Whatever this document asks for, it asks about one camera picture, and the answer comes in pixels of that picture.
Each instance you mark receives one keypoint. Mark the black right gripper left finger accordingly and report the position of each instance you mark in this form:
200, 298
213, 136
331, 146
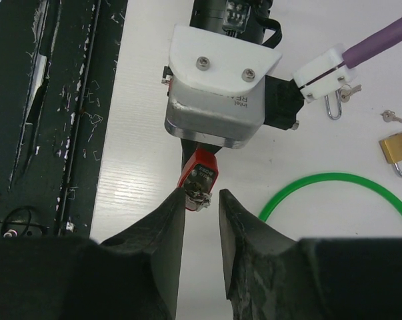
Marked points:
131, 275

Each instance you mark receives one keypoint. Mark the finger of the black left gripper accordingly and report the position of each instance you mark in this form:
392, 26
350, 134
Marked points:
197, 153

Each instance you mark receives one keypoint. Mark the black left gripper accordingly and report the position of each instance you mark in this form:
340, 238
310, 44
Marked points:
244, 20

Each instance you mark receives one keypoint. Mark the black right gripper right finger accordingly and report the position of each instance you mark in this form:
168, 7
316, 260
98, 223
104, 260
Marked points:
270, 276

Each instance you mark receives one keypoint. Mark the red cable lock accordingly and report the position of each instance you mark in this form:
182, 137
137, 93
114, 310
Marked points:
200, 174

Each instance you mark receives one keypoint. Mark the keys of red lock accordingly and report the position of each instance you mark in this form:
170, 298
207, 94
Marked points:
196, 198

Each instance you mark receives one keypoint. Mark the small brass padlock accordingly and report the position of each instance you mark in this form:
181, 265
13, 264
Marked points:
334, 113

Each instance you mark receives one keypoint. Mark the keys of large padlock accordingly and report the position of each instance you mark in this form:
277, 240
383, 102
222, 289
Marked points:
389, 116

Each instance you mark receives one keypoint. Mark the large brass padlock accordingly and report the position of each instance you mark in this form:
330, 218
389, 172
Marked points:
391, 147

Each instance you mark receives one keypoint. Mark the keys of small padlock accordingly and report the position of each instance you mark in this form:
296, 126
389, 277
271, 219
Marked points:
346, 92

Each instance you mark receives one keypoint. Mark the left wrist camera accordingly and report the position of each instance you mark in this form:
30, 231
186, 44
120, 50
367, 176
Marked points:
217, 91

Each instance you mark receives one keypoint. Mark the green cable lock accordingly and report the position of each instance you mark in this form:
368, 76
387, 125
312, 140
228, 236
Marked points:
335, 203

